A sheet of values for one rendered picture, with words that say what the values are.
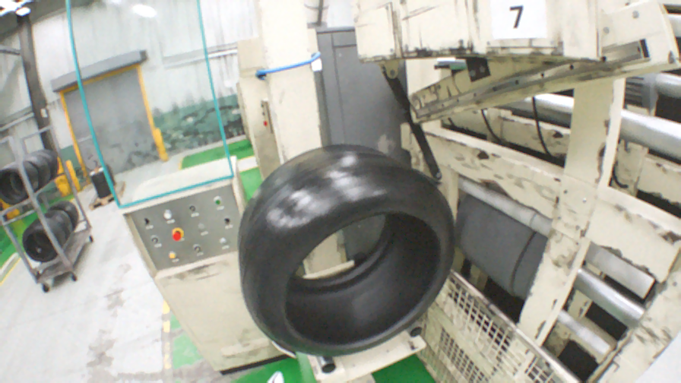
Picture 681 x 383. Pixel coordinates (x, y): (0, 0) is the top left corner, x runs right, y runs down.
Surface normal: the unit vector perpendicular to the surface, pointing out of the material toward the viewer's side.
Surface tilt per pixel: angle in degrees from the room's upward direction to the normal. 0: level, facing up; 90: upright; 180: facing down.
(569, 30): 90
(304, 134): 90
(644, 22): 90
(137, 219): 90
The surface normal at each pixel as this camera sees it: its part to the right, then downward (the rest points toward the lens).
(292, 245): 0.22, 0.25
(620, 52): -0.93, 0.25
